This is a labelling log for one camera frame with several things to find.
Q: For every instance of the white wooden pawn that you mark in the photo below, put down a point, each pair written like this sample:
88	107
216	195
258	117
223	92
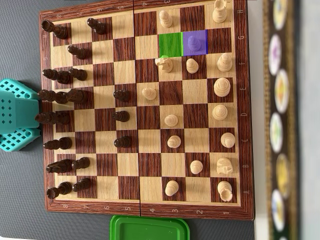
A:
171	120
149	93
174	141
165	20
194	44
196	167
192	67
172	188

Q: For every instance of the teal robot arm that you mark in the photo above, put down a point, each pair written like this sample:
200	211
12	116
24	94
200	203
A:
22	112

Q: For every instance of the dark brown wooden pawn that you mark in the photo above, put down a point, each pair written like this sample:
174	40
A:
81	163
81	185
97	26
79	74
78	52
122	142
121	95
121	116

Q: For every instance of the wooden folding chessboard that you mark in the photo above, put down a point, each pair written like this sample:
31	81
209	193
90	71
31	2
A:
147	165

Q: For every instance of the white wooden knight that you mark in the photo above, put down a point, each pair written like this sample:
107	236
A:
165	65
224	166

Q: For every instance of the white wooden bishop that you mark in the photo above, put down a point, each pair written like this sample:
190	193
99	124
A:
224	63
227	140

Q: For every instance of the dark brown wooden knight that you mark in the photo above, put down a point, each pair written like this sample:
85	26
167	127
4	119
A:
77	96
61	166

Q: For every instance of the white wooden rook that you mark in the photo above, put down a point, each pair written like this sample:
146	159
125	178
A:
224	190
219	13

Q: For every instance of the dark brown wooden bishop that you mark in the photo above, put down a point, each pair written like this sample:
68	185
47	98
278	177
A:
61	77
60	143

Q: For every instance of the dark brown wooden queen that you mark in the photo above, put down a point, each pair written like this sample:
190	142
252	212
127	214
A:
53	118

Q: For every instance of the dark brown wooden king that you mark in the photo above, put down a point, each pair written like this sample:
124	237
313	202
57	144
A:
53	97

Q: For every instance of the green plastic container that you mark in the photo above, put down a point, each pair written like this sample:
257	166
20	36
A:
150	230

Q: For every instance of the dark brown wooden rook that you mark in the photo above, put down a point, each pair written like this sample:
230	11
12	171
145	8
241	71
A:
58	190
56	29

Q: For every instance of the dark patterned medallion strip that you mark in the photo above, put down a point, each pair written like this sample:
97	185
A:
280	90

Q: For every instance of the dark grey foam mat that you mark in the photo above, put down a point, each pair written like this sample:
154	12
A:
20	187

